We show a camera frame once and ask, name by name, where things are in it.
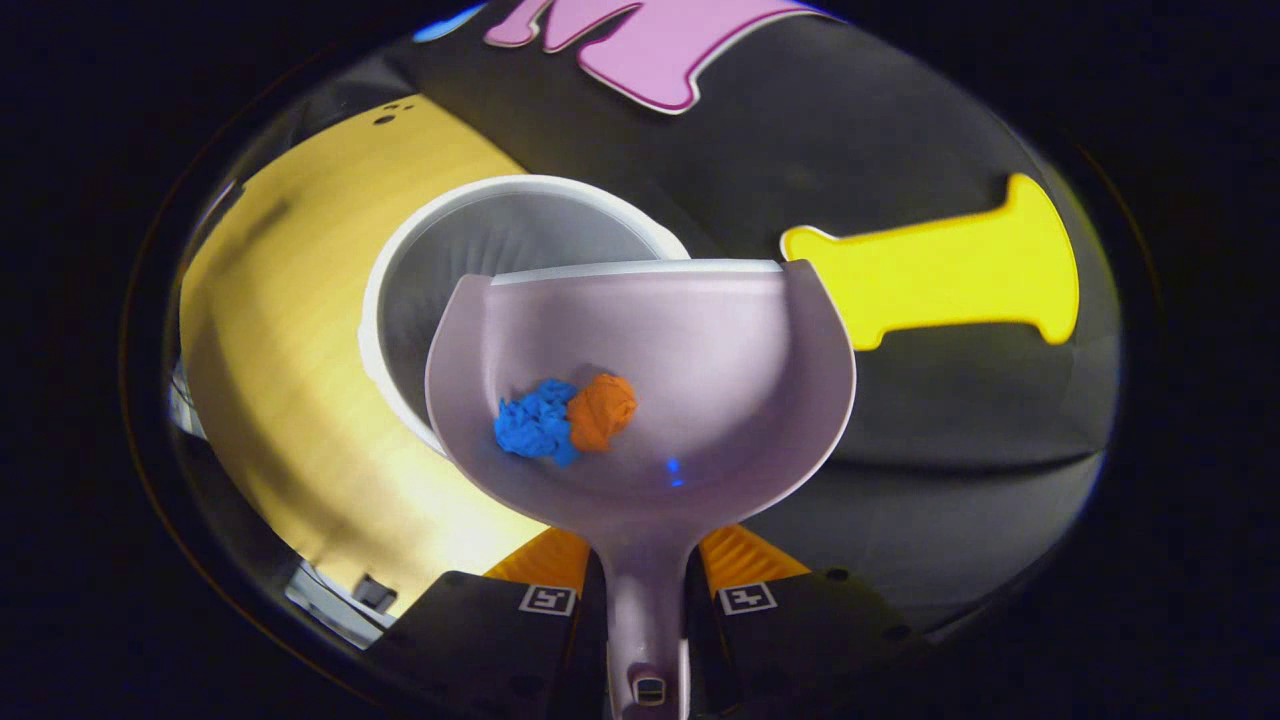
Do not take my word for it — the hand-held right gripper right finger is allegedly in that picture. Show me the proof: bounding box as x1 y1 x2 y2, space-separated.
685 523 931 716

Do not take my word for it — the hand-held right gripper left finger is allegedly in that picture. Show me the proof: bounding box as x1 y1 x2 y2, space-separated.
385 527 609 720

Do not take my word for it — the blue paper ball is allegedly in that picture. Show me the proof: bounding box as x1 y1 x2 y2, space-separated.
493 378 581 468

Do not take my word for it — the orange paper ball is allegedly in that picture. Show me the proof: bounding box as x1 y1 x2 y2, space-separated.
566 373 639 453

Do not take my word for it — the pink dustpan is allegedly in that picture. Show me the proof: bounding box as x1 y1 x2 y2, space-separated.
425 257 858 720

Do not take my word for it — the white ribbed garbage bin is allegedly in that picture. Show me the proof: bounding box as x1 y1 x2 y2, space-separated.
358 174 693 456

